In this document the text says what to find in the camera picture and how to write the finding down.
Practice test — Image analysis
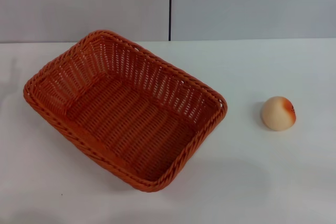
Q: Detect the orange woven plastic basket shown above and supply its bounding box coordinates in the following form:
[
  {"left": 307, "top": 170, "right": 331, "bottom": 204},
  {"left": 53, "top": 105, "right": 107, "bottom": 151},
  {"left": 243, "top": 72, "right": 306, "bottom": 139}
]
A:
[{"left": 23, "top": 30, "right": 228, "bottom": 193}]

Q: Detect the peach coloured toy fruit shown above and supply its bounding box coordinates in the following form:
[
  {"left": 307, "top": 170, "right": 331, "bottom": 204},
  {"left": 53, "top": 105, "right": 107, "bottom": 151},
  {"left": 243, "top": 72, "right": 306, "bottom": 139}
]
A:
[{"left": 260, "top": 95, "right": 297, "bottom": 131}]

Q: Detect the black vertical wall joint strip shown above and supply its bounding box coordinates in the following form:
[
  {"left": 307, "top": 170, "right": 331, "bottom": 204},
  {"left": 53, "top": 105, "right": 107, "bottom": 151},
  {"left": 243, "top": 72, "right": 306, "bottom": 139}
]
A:
[{"left": 167, "top": 0, "right": 173, "bottom": 42}]

